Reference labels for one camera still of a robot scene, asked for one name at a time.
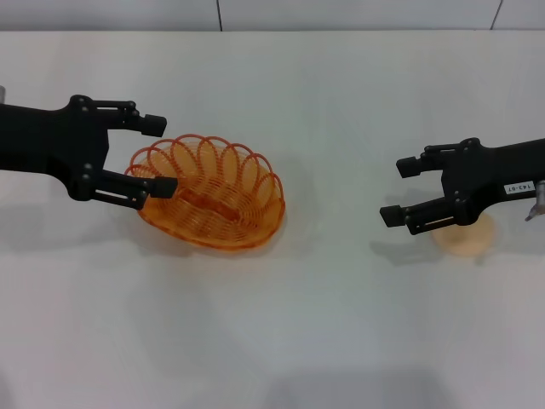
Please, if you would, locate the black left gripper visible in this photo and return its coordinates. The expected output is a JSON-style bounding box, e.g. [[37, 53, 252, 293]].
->
[[0, 95, 179, 210]]

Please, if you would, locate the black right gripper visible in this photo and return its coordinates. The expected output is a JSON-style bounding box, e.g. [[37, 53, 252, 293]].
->
[[379, 136, 545, 237]]

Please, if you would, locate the beige round bun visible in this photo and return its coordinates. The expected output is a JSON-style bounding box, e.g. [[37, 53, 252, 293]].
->
[[430, 211, 497, 258]]

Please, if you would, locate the orange plastic woven basket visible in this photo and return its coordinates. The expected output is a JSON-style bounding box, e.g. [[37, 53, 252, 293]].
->
[[123, 134, 286, 256]]

